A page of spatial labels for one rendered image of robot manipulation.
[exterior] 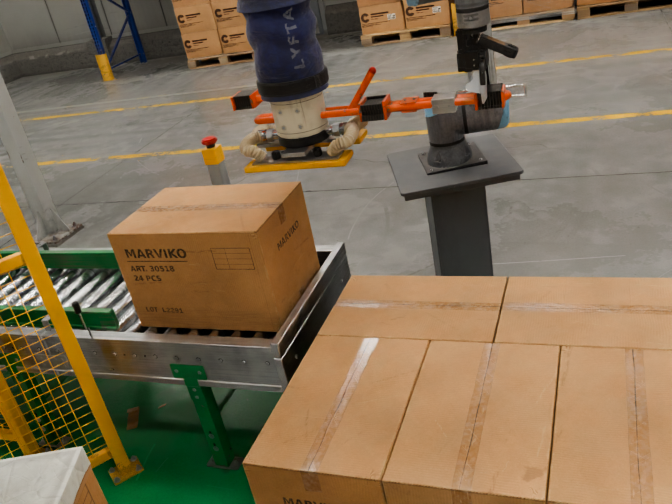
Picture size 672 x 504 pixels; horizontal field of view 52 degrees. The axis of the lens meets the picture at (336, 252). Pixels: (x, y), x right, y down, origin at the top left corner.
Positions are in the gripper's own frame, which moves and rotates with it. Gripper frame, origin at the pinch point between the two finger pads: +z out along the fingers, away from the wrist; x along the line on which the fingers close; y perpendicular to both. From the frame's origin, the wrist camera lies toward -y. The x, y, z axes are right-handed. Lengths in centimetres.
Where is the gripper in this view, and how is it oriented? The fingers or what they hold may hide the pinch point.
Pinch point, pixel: (487, 95)
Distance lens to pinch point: 212.1
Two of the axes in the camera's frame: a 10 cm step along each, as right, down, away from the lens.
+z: 1.8, 8.7, 4.5
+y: -9.4, 0.2, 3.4
